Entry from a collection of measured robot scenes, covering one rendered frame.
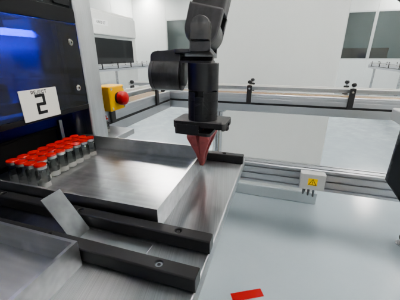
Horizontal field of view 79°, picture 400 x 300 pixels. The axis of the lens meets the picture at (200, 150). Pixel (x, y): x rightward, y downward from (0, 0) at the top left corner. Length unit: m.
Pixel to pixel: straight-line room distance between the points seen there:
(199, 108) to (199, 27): 0.13
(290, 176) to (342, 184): 0.26
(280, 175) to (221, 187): 1.00
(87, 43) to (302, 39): 1.46
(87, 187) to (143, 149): 0.19
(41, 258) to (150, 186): 0.20
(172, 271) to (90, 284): 0.09
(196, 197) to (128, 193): 0.12
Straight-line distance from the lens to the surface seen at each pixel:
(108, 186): 0.50
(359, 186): 1.52
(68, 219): 0.39
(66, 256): 0.32
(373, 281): 1.73
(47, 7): 0.65
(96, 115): 0.72
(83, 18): 0.71
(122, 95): 0.76
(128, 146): 0.65
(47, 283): 0.32
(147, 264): 0.30
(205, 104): 0.45
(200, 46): 0.44
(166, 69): 0.47
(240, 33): 1.91
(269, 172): 1.43
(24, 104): 0.58
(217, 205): 0.42
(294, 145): 2.00
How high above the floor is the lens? 1.11
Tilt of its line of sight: 21 degrees down
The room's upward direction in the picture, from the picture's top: straight up
